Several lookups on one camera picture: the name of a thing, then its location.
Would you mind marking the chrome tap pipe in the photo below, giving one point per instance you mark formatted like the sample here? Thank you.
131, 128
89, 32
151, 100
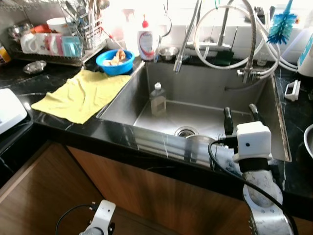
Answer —
224, 24

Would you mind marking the light blue cup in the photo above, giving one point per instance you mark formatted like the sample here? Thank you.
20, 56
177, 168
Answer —
72, 46

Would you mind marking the blue bottle brush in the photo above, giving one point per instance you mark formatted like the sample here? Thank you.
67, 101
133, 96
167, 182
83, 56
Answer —
282, 24

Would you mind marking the white appliance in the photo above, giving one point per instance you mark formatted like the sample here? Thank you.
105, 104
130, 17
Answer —
11, 110

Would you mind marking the brown food scraps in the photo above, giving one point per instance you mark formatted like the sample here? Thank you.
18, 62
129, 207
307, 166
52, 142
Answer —
119, 56

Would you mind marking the chrome spring neck faucet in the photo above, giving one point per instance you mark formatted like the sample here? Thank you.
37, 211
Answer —
185, 46

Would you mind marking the white jug with blue label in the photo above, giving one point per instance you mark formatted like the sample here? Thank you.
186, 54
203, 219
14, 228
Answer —
306, 56

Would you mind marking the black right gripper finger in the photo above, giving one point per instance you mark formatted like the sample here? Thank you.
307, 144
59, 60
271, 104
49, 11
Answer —
228, 120
254, 112

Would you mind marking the white mug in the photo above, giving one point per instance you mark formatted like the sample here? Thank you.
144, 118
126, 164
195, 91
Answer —
30, 43

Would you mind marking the dark green sponge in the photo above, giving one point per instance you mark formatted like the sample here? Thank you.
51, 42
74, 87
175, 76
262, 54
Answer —
224, 58

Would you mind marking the steel fork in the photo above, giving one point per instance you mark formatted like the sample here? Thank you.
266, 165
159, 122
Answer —
221, 135

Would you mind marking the yellow jar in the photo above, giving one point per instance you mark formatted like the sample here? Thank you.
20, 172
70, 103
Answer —
4, 55

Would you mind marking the wooden cabinet front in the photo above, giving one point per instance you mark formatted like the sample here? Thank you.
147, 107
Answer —
146, 196

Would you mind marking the clear plastic bottle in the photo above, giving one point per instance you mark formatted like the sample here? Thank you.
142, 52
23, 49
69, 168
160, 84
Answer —
158, 103

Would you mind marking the white bowl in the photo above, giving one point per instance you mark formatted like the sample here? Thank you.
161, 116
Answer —
57, 25

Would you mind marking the orange bowl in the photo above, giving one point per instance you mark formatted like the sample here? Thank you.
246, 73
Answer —
40, 29

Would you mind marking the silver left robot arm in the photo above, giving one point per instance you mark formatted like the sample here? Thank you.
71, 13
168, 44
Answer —
89, 231

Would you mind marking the stainless steel sink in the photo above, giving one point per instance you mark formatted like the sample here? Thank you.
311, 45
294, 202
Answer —
205, 93

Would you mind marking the yellow cloth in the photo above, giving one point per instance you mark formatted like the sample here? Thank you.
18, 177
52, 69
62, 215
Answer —
78, 95

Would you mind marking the blue plastic bowl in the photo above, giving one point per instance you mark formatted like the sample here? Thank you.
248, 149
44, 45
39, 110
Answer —
115, 70

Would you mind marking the small shallow steel dish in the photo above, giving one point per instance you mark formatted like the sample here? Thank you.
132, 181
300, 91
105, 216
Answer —
34, 67

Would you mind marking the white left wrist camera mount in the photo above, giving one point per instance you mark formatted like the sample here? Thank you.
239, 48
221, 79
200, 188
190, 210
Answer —
103, 213

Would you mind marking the white red-capped soap bottle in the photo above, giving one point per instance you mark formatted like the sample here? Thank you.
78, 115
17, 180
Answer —
146, 46

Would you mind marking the pink mug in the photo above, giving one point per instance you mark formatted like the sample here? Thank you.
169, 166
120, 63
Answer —
54, 44

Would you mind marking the steel drain strainer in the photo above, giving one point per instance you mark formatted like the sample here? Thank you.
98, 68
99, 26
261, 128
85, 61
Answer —
186, 131

